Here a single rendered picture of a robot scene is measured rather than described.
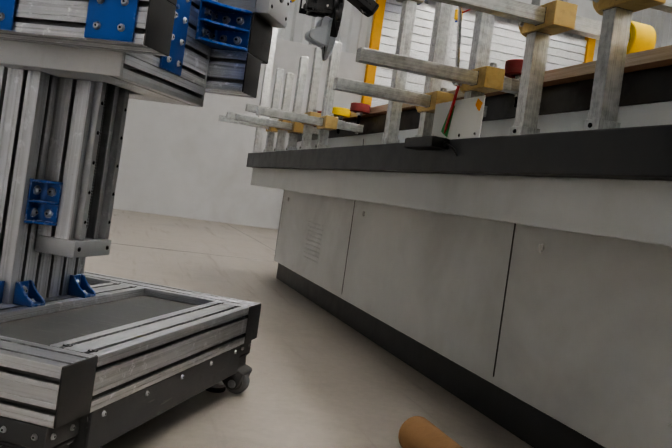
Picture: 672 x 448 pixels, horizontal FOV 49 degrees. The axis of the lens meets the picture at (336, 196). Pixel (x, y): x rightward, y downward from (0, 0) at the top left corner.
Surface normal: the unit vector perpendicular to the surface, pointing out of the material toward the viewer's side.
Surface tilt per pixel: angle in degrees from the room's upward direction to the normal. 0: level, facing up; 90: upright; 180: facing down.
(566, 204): 90
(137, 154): 90
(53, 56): 90
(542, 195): 90
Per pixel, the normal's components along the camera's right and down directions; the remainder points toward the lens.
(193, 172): 0.28, 0.04
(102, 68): -0.23, -0.04
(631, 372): -0.94, -0.14
